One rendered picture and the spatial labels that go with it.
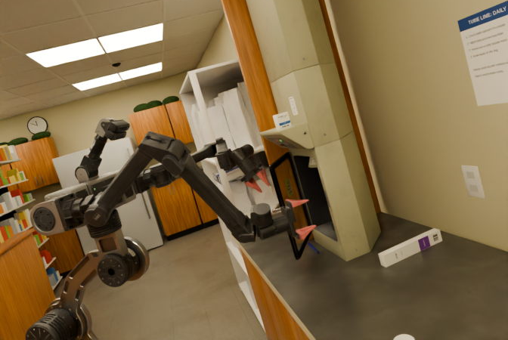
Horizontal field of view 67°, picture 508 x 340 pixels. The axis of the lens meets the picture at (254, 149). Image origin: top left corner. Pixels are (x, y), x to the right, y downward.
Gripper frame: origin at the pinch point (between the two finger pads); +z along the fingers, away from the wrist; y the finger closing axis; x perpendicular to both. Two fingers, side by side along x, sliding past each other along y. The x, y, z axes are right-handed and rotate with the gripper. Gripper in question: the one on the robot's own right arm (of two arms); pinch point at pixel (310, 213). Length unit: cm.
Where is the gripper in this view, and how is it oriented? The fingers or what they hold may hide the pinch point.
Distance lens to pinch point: 141.9
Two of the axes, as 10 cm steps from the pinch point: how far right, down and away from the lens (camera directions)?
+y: -2.8, -9.6, -0.8
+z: 9.3, -2.9, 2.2
